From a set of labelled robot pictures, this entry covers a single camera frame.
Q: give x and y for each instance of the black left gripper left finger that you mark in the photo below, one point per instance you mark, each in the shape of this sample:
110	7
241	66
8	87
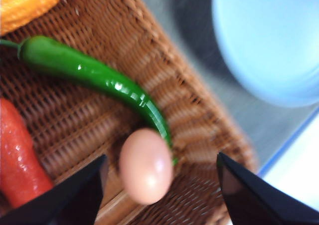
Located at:
75	202

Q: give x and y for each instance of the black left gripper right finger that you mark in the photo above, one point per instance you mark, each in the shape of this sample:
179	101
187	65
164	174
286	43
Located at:
251	200

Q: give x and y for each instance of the brown egg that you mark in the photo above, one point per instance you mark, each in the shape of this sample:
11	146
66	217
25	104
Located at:
145	165

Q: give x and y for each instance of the blue round plate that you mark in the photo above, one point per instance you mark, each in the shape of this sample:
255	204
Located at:
271	48

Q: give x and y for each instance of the brown wicker basket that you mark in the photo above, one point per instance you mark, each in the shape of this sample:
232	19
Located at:
75	121

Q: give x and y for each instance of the red toy carrot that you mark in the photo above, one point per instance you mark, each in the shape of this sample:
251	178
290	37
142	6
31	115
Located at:
23	178

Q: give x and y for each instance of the green toy chili pepper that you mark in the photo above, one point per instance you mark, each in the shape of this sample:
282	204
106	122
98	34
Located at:
43	52

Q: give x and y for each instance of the orange toy corn cob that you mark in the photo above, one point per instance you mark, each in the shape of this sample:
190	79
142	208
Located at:
17	12

